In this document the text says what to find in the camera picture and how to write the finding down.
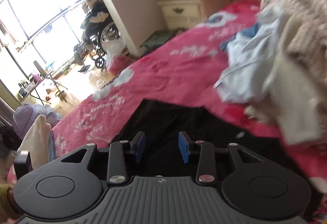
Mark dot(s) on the beige trousers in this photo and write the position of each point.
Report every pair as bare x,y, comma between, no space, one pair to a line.
294,101

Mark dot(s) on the blue garment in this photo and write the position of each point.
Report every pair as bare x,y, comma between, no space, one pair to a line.
241,36

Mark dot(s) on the cream nightstand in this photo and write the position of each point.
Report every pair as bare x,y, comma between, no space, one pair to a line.
185,14

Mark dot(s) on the houndstooth knit garment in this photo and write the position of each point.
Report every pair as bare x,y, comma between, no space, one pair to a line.
308,47

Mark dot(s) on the white grey shirt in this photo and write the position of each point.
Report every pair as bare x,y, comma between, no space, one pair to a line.
249,71

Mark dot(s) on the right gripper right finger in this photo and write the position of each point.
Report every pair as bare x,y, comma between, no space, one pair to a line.
206,169

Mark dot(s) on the green fuzzy jacket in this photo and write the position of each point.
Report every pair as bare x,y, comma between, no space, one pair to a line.
9,208

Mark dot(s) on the wheelchair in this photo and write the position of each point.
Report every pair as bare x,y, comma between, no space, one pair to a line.
98,27

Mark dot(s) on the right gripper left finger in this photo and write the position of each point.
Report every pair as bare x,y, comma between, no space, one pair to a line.
124,157

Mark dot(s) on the green folding stool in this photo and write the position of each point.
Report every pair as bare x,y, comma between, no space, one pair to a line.
159,38

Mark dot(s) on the black smile t-shirt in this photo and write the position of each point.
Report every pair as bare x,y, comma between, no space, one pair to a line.
161,122

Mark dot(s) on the folding table by window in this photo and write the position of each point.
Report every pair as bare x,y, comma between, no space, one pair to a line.
30,90

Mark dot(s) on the pink floral bed blanket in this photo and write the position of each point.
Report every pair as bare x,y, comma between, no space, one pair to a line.
250,188

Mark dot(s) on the pink bag on floor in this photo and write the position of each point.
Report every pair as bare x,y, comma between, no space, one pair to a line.
118,63

